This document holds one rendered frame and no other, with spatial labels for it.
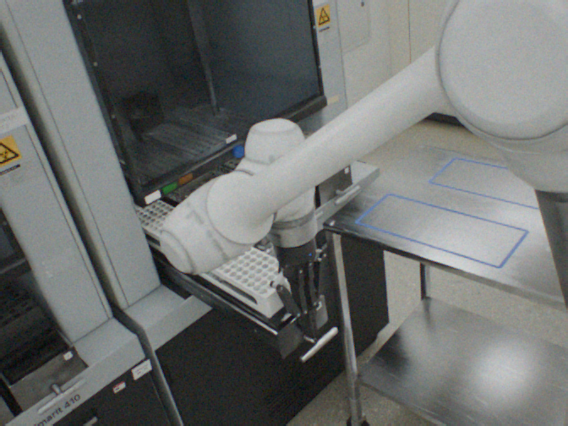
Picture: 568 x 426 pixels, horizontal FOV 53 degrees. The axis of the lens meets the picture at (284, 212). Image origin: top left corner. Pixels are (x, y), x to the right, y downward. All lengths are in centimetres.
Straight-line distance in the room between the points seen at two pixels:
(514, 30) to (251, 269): 91
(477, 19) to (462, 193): 108
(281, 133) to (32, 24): 50
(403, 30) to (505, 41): 327
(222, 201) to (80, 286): 60
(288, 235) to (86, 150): 47
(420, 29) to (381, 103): 288
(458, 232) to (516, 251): 13
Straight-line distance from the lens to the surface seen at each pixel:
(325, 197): 156
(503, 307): 233
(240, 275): 116
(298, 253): 97
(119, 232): 129
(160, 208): 146
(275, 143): 86
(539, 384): 171
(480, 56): 36
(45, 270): 124
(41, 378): 124
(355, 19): 342
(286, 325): 111
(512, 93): 36
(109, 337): 133
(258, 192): 71
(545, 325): 228
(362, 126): 67
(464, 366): 173
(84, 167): 121
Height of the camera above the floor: 156
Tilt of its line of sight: 32 degrees down
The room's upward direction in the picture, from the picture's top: 11 degrees counter-clockwise
